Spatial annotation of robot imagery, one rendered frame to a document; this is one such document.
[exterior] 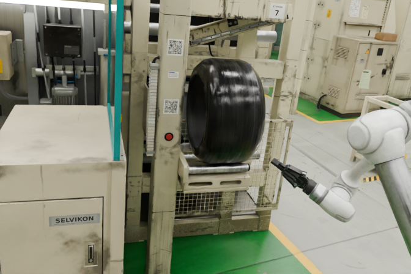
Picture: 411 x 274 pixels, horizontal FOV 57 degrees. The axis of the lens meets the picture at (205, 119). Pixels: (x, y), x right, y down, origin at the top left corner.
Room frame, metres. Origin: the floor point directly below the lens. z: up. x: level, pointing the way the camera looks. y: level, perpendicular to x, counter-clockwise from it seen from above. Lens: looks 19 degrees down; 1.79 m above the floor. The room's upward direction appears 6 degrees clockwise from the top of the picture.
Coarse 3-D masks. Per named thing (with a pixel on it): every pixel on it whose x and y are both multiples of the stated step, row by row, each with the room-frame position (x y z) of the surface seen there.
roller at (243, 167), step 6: (192, 168) 1.75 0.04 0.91; (198, 168) 1.76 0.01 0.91; (204, 168) 1.77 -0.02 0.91; (210, 168) 1.78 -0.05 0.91; (216, 168) 1.78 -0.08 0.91; (222, 168) 1.79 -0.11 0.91; (228, 168) 1.80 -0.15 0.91; (234, 168) 1.81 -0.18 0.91; (240, 168) 1.82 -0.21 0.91; (246, 168) 1.83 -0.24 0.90
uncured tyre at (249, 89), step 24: (192, 72) 2.06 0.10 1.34; (216, 72) 1.80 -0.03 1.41; (240, 72) 1.83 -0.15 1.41; (192, 96) 2.15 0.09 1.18; (216, 96) 1.71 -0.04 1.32; (240, 96) 1.73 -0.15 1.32; (264, 96) 1.81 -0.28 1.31; (192, 120) 2.12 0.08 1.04; (216, 120) 1.67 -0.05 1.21; (240, 120) 1.69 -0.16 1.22; (264, 120) 1.76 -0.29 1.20; (192, 144) 1.91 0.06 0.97; (216, 144) 1.67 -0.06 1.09; (240, 144) 1.70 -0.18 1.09
